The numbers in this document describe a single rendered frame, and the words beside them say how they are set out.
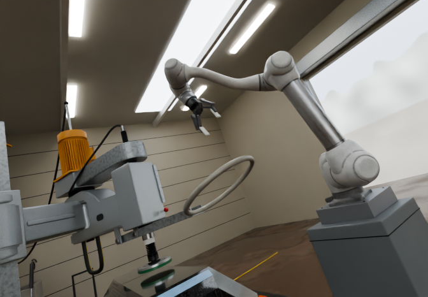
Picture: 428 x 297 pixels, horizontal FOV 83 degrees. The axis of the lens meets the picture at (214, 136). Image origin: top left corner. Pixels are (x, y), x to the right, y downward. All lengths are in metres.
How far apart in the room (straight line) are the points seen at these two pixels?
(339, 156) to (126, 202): 1.30
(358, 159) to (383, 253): 0.40
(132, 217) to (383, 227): 1.35
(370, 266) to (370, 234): 0.15
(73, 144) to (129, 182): 0.85
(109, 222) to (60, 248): 4.63
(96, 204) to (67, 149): 0.60
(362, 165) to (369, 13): 4.46
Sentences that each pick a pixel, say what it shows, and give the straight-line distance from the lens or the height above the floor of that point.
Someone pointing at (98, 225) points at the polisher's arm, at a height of 1.21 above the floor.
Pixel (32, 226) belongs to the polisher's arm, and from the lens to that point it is 2.02.
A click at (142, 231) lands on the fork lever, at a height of 1.07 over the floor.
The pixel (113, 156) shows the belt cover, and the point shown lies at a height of 1.61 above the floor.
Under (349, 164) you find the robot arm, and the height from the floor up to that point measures 1.05.
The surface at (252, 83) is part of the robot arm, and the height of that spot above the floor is 1.65.
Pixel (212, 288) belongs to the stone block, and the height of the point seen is 0.73.
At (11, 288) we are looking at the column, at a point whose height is 1.01.
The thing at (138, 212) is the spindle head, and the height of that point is 1.19.
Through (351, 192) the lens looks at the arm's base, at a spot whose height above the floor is 0.92.
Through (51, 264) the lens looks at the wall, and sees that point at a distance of 6.52.
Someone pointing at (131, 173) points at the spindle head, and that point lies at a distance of 1.70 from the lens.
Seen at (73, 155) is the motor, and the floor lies 1.84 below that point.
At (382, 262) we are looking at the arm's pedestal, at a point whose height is 0.63.
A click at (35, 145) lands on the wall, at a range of 7.02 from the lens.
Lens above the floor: 1.08
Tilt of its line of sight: 15 degrees up
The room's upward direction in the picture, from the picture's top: 19 degrees counter-clockwise
